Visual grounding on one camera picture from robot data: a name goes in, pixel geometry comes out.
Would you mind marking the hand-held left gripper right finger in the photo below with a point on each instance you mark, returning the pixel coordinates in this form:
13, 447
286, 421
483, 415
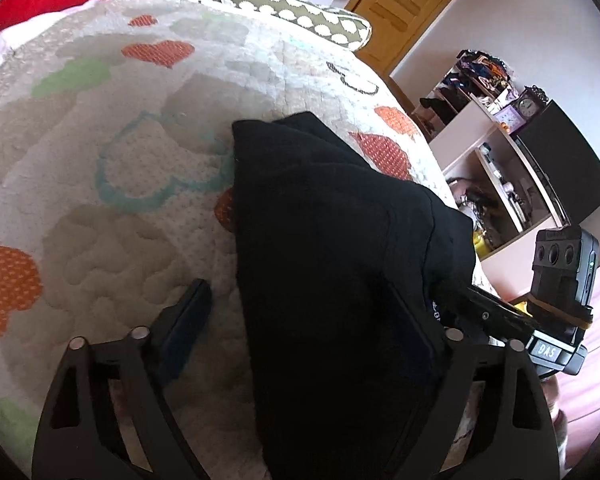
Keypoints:
457, 355

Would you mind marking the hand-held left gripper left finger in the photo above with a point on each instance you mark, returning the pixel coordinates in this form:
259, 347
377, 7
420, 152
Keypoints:
185, 325

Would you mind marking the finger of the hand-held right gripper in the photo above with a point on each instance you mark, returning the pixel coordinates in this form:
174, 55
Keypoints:
485, 310

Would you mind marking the black pants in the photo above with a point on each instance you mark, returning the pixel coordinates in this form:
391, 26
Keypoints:
330, 260

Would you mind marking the person's right forearm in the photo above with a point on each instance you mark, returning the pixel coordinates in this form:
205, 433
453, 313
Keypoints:
555, 400

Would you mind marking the yellow container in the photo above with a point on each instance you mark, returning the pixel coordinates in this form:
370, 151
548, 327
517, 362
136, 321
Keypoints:
480, 245

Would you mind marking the black television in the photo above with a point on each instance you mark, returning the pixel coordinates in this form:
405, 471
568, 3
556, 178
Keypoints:
565, 160

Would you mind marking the white quilt with coloured hearts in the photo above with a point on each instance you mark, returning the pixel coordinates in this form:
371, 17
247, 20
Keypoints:
105, 210

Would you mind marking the white shelf unit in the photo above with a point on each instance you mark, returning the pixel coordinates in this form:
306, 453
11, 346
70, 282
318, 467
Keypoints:
475, 130

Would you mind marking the ornate table clock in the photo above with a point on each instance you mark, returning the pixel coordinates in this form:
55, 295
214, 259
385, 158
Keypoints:
527, 105

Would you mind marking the pile of clothes on shelf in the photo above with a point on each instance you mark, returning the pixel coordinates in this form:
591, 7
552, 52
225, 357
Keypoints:
480, 67

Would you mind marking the wooden door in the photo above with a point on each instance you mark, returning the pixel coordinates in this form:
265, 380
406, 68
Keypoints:
400, 5

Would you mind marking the green pillow with white dots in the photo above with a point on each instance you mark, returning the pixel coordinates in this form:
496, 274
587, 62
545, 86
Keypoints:
300, 12

